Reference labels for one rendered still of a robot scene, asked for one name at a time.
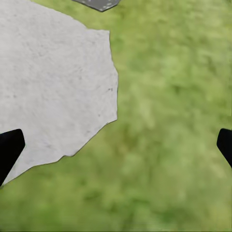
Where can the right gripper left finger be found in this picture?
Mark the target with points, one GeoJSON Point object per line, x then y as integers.
{"type": "Point", "coordinates": [11, 145]}

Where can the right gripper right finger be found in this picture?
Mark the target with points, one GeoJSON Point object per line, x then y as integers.
{"type": "Point", "coordinates": [224, 143]}

